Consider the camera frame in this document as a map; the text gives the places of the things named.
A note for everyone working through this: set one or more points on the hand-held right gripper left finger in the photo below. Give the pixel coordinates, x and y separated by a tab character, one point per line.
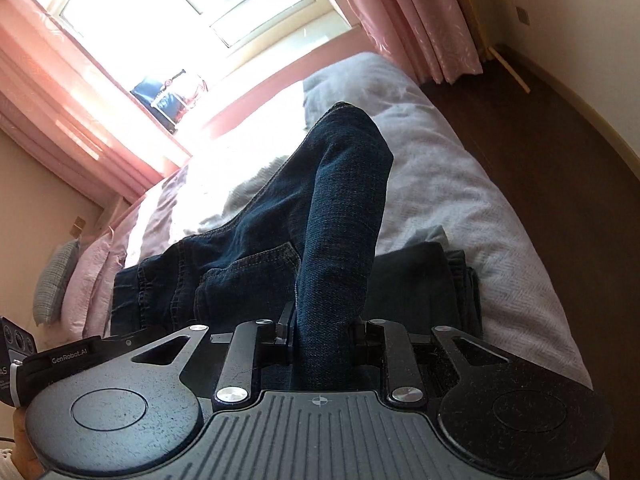
267	332

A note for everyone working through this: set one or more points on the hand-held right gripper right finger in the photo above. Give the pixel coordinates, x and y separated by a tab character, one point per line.
395	350

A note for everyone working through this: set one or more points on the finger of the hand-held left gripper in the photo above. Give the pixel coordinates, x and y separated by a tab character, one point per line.
122	341

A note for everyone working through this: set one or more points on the blue jeans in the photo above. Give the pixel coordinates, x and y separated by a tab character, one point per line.
280	220

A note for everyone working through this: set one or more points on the person's left hand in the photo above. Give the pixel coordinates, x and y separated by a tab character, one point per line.
22	435

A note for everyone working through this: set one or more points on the dark garment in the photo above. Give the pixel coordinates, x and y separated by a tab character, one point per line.
410	285

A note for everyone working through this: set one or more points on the grey plaid pillow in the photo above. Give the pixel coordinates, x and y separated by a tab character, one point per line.
55	280

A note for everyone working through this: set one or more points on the pink grey herringbone blanket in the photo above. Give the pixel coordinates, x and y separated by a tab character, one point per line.
450	160

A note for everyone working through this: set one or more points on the blue bag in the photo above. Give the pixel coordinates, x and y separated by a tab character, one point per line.
165	97

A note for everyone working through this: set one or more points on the pink curtain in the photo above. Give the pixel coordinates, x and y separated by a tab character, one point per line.
65	100
415	15

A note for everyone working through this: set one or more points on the wooden stick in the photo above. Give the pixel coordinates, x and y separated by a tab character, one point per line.
510	67

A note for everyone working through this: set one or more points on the window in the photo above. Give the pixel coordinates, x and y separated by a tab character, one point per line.
150	10

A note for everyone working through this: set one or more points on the wall socket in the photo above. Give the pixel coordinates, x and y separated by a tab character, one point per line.
79	225

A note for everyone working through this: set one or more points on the wall switch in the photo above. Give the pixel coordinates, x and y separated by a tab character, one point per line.
522	15

